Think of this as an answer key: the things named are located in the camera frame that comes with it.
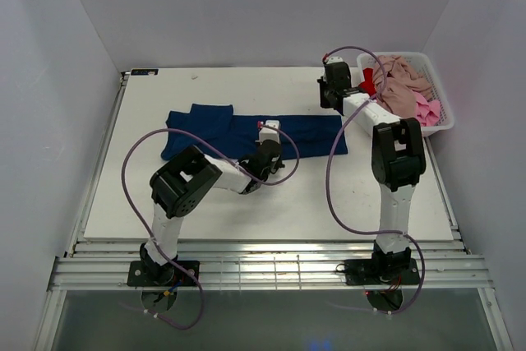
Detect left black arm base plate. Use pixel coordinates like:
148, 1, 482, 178
127, 261, 195, 288

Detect dark blue t shirt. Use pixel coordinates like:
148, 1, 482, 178
166, 104, 342, 159

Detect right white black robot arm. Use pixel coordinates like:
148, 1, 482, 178
318, 57, 426, 285

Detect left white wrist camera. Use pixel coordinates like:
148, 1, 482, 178
256, 120, 280, 145

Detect blue white label sticker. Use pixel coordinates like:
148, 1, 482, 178
131, 68, 159, 76

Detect red t shirt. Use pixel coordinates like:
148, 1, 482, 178
359, 67, 376, 96

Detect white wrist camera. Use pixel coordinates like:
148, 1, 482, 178
323, 55, 343, 81
256, 120, 280, 145

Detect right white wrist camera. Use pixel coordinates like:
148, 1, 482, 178
323, 55, 343, 81

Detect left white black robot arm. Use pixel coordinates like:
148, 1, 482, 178
140, 140, 282, 285

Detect aluminium frame rails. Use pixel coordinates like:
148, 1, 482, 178
48, 240, 493, 291

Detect beige pink t shirt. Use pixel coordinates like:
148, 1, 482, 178
372, 55, 433, 118

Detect white perforated plastic basket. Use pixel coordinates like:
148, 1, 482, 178
357, 52, 454, 136

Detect bright pink t shirt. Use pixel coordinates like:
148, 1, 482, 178
413, 92, 441, 127

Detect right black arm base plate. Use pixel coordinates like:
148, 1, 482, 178
343, 258, 420, 285

